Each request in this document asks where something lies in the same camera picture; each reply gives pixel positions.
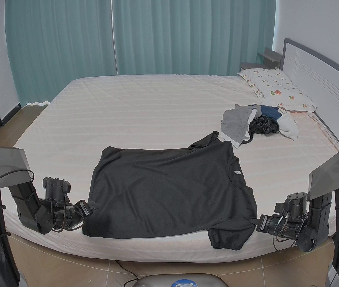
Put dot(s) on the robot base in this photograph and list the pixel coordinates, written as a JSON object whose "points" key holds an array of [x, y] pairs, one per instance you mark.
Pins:
{"points": [[181, 281]]}

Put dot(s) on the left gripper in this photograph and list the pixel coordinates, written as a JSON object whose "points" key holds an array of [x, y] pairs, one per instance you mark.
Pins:
{"points": [[81, 212]]}

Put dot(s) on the bed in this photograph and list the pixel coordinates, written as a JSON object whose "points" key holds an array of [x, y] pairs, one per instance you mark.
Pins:
{"points": [[127, 115]]}

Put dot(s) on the pile of clothes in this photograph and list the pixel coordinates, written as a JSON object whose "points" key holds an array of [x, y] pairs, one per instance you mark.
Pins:
{"points": [[236, 124]]}

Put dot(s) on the black T-shirt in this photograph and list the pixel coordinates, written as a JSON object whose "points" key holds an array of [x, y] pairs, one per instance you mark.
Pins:
{"points": [[163, 190]]}

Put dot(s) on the grey bedside table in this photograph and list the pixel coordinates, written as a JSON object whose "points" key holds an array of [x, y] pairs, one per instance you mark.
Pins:
{"points": [[269, 55]]}

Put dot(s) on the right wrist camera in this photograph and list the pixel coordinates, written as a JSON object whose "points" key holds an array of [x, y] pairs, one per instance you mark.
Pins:
{"points": [[297, 205]]}

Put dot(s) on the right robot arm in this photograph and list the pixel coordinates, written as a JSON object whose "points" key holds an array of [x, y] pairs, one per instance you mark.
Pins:
{"points": [[330, 172]]}

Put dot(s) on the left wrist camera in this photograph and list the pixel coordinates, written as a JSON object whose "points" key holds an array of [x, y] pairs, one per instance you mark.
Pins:
{"points": [[54, 188]]}

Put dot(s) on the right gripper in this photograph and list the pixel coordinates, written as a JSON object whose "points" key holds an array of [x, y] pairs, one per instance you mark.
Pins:
{"points": [[269, 223]]}

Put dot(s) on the blue-green curtain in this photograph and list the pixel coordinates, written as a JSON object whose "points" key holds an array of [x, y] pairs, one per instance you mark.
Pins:
{"points": [[59, 34], [193, 25]]}

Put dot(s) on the white printed pillow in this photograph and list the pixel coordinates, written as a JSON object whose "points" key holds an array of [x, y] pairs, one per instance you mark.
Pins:
{"points": [[277, 88]]}

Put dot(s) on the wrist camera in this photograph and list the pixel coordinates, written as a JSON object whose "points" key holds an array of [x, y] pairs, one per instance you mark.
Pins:
{"points": [[297, 205], [54, 188]]}

